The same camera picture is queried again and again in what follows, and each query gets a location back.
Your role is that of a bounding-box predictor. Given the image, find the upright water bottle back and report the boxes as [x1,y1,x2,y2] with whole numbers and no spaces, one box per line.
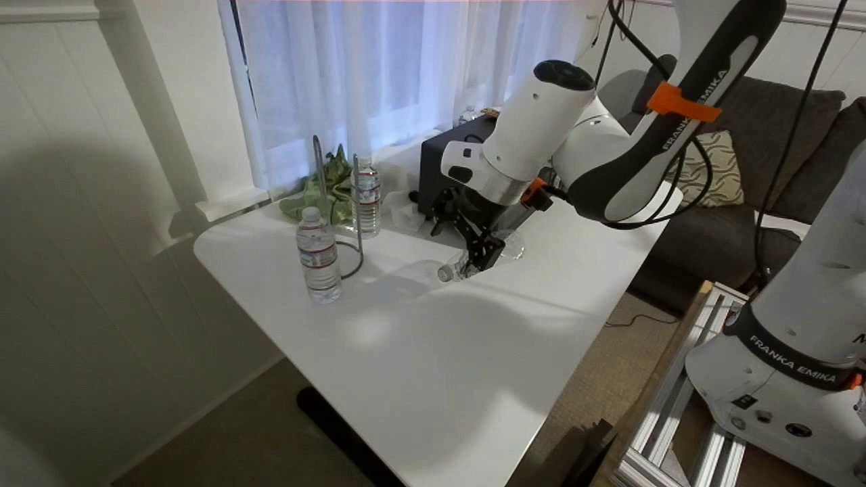
[355,166,382,232]

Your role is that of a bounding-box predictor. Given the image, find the upright water bottle front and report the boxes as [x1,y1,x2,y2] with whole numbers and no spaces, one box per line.
[296,205,342,302]

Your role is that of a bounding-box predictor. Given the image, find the upright water bottle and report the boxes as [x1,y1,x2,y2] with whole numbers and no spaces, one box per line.
[355,166,382,232]
[296,205,342,302]

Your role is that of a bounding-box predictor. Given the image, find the clear water bottle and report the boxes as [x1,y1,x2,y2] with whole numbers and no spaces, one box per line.
[438,254,472,281]

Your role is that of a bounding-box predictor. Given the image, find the green plant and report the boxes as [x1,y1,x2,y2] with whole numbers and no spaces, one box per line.
[278,144,355,225]

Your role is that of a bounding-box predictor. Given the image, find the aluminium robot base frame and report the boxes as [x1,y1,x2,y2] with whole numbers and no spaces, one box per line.
[614,278,866,487]

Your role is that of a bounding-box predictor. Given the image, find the black toaster oven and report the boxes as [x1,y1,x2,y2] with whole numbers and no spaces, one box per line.
[418,114,497,225]

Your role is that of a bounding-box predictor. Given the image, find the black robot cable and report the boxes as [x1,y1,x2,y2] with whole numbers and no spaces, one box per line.
[539,0,853,239]

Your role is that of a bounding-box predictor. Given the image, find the white sheer curtain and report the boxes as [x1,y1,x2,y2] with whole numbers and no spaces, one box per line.
[230,0,600,189]

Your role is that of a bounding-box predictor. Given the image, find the patterned cushion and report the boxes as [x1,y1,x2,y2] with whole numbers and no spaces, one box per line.
[669,130,745,208]

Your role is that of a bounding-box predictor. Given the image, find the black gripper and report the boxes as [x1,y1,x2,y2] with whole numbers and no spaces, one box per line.
[430,187,507,270]

